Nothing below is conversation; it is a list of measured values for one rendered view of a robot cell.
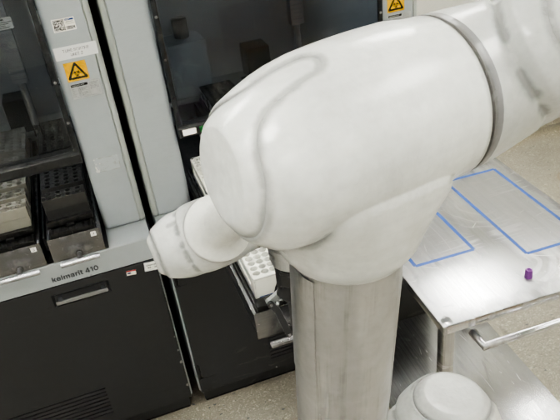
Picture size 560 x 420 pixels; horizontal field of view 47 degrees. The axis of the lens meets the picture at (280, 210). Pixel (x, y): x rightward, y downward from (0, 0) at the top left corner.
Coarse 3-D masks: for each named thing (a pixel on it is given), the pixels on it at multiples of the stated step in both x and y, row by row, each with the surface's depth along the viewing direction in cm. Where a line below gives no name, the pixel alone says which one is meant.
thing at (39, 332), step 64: (64, 0) 146; (64, 64) 152; (128, 192) 174; (128, 256) 173; (0, 320) 170; (64, 320) 176; (128, 320) 183; (0, 384) 179; (64, 384) 187; (128, 384) 195
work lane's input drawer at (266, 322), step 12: (192, 180) 181; (192, 192) 180; (240, 276) 142; (240, 288) 139; (252, 300) 134; (264, 300) 133; (252, 312) 131; (264, 312) 131; (288, 312) 134; (264, 324) 133; (276, 324) 134; (288, 324) 135; (264, 336) 134
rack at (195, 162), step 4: (192, 160) 180; (196, 160) 180; (192, 164) 177; (196, 164) 177; (200, 164) 177; (192, 168) 180; (196, 168) 175; (200, 168) 176; (196, 172) 175; (200, 172) 173; (196, 176) 179; (200, 176) 171; (200, 180) 170; (200, 184) 175; (204, 184) 167; (200, 188) 176; (204, 188) 167; (204, 192) 171
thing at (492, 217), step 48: (480, 192) 157; (528, 192) 155; (432, 240) 143; (480, 240) 141; (528, 240) 139; (432, 288) 129; (480, 288) 128; (528, 288) 126; (432, 336) 193; (480, 336) 122; (480, 384) 175; (528, 384) 173
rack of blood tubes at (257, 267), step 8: (264, 248) 140; (248, 256) 138; (256, 256) 139; (264, 256) 139; (240, 264) 142; (248, 264) 136; (256, 264) 135; (264, 264) 135; (248, 272) 134; (256, 272) 134; (264, 272) 134; (272, 272) 132; (248, 280) 137; (256, 280) 131; (264, 280) 132; (272, 280) 133; (256, 288) 132; (264, 288) 133; (272, 288) 134; (256, 296) 134; (264, 296) 134
